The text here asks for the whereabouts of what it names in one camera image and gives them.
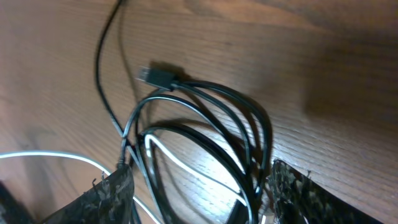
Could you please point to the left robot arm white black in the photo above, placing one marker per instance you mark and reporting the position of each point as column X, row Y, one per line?
column 12, row 212

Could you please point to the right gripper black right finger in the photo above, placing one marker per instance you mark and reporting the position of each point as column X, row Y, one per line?
column 298, row 199

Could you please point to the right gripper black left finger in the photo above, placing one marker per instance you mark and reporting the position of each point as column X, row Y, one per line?
column 108, row 201

